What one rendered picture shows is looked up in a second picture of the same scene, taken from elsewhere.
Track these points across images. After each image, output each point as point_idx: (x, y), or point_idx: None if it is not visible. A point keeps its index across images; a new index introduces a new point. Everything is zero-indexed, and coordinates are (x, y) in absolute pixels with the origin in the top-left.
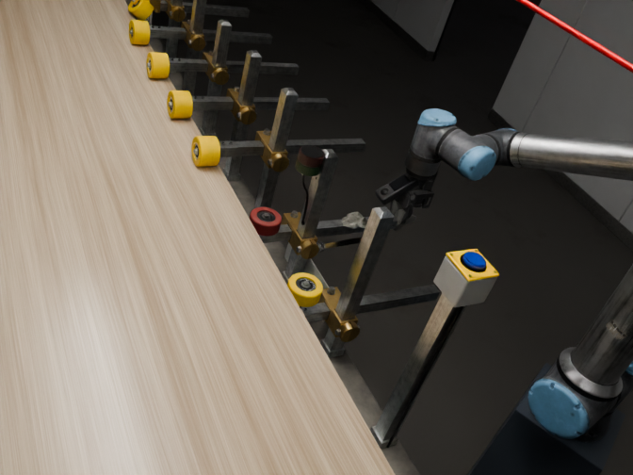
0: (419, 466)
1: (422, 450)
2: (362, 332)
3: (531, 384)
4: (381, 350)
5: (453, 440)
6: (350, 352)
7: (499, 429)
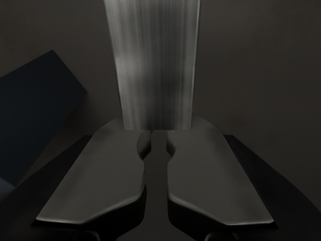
0: (94, 60)
1: (107, 69)
2: (220, 78)
3: (1, 160)
4: (198, 84)
5: (112, 95)
6: (204, 57)
7: (54, 117)
